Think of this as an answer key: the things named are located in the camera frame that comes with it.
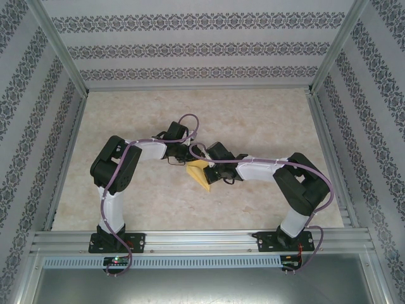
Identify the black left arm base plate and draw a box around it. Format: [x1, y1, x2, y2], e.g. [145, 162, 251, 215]
[88, 232, 147, 254]

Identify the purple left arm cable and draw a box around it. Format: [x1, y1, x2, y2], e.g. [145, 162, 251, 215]
[100, 113, 201, 277]

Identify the aluminium cross rail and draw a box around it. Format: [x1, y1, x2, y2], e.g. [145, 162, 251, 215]
[85, 84, 314, 93]

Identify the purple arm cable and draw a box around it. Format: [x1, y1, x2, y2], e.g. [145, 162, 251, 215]
[100, 113, 201, 277]
[189, 144, 335, 274]

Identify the aluminium mounting rail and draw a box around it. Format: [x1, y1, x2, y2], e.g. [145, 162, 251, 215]
[30, 230, 377, 255]

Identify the aluminium side rail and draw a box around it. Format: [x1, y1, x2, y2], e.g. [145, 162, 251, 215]
[305, 90, 360, 229]
[42, 93, 90, 231]

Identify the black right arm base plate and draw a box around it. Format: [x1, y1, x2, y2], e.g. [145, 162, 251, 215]
[256, 231, 316, 253]

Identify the aluminium frame leg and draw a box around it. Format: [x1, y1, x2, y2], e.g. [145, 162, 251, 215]
[8, 250, 44, 304]
[366, 250, 398, 304]

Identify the aluminium frame post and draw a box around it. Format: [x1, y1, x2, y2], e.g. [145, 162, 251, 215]
[27, 0, 90, 96]
[308, 0, 371, 94]

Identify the yellow paper sheet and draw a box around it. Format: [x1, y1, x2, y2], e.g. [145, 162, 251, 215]
[185, 159, 216, 193]

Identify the grey metal sheet panel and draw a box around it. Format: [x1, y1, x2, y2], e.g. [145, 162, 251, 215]
[18, 267, 390, 304]

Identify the grey slotted cable duct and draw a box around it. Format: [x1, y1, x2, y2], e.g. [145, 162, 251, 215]
[42, 255, 283, 270]

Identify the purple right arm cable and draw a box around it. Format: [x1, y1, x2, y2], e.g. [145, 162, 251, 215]
[189, 144, 335, 274]

